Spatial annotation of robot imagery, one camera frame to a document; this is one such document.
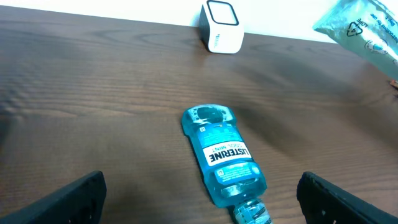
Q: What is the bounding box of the pale teal snack packet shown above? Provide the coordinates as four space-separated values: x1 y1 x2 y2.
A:
313 0 397 80

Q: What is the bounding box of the white barcode scanner box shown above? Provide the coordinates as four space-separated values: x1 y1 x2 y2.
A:
198 0 244 54

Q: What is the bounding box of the teal mouthwash bottle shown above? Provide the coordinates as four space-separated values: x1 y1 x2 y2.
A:
181 104 272 224

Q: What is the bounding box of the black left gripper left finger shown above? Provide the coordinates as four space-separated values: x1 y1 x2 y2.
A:
1 170 107 224

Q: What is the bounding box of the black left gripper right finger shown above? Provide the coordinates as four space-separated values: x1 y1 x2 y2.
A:
296 171 397 224

